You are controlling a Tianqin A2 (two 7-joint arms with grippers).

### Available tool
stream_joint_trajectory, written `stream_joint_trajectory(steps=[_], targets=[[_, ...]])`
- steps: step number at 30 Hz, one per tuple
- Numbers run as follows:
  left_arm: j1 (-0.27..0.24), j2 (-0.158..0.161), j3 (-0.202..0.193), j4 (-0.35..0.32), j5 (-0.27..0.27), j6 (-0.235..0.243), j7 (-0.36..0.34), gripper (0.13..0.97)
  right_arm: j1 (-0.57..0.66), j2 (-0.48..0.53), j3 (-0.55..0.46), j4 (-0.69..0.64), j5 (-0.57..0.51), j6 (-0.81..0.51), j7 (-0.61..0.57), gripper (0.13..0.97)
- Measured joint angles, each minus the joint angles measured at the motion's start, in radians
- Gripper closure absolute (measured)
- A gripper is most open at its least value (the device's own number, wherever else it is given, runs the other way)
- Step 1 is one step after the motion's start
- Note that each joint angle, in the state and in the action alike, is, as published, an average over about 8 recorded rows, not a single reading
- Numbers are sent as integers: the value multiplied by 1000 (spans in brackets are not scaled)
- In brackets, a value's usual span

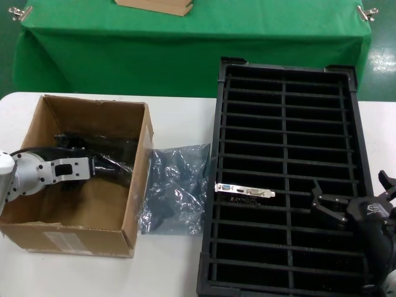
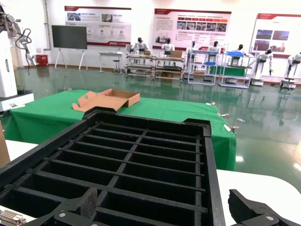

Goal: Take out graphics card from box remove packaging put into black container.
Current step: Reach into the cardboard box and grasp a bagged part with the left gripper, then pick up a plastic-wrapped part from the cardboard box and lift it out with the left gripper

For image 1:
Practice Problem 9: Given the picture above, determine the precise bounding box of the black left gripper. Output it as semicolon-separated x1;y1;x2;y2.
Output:
90;156;134;188

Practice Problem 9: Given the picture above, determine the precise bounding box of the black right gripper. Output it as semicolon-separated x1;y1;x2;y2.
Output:
311;170;396;276

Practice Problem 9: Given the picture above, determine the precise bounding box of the grey antistatic bag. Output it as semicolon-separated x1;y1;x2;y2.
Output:
138;144;212;236
55;131;140;186

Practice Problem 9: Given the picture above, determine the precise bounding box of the open brown cardboard box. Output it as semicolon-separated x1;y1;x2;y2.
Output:
0;94;155;259

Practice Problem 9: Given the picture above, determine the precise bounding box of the black slotted container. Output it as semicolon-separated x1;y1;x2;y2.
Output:
196;56;387;297

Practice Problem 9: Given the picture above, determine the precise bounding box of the flat folded cardboard box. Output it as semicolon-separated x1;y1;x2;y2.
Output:
114;0;194;17

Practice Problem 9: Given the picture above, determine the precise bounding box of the green tablecloth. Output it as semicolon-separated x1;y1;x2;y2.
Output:
12;0;372;98

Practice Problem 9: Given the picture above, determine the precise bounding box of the metal binder clip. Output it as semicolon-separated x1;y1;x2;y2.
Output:
8;6;33;22
355;5;379;22

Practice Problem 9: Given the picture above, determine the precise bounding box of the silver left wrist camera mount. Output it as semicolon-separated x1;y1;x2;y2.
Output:
38;156;93;186

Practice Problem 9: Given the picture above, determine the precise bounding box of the graphics card with silver bracket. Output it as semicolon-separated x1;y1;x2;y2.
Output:
214;182;276;205

